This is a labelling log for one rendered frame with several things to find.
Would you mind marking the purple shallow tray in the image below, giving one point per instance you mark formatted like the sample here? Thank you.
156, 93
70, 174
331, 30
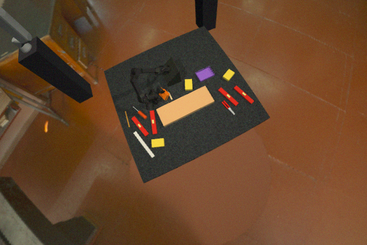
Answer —
205, 73

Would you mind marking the white flat bar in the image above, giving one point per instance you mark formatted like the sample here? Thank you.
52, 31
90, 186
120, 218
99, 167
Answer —
142, 142

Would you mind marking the red flat bar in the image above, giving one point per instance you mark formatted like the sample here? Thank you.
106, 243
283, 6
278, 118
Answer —
143, 130
228, 96
243, 94
153, 121

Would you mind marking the yellow flat block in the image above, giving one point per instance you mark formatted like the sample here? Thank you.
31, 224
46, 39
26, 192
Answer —
188, 85
157, 143
228, 75

